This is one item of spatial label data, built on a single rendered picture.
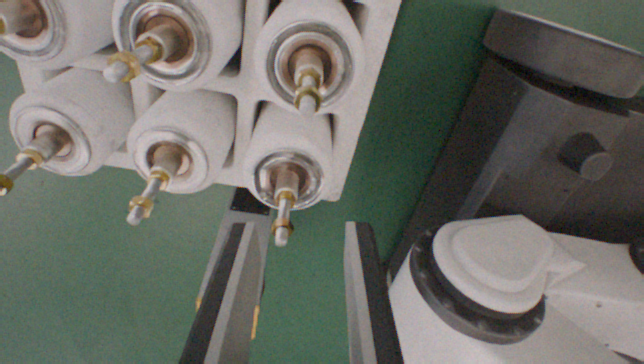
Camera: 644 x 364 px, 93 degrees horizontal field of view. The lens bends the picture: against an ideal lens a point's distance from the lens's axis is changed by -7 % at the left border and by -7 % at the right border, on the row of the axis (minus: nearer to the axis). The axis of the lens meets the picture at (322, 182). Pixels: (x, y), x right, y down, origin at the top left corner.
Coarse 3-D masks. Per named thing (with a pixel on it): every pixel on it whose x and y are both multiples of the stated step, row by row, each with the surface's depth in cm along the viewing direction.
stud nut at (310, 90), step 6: (300, 90) 21; (306, 90) 21; (312, 90) 21; (318, 90) 22; (300, 96) 21; (312, 96) 21; (318, 96) 21; (294, 102) 21; (318, 102) 21; (318, 108) 22
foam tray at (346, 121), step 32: (256, 0) 31; (352, 0) 40; (384, 0) 31; (256, 32) 32; (384, 32) 33; (96, 64) 34; (160, 96) 40; (256, 96) 36; (352, 96) 36; (352, 128) 39; (128, 160) 41
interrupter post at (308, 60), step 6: (306, 54) 27; (312, 54) 27; (300, 60) 26; (306, 60) 25; (312, 60) 25; (318, 60) 26; (300, 66) 25; (306, 66) 25; (312, 66) 25; (318, 66) 25; (318, 72) 25
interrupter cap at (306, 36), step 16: (288, 32) 26; (304, 32) 26; (320, 32) 26; (336, 32) 26; (272, 48) 26; (288, 48) 26; (304, 48) 27; (320, 48) 27; (336, 48) 26; (272, 64) 27; (288, 64) 27; (336, 64) 27; (352, 64) 27; (272, 80) 28; (288, 80) 28; (336, 80) 28; (352, 80) 28; (288, 96) 29; (336, 96) 29
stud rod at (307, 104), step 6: (306, 78) 24; (312, 78) 24; (306, 84) 23; (312, 84) 23; (306, 96) 21; (300, 102) 21; (306, 102) 20; (312, 102) 20; (300, 108) 20; (306, 108) 20; (312, 108) 20; (306, 114) 20; (312, 114) 20
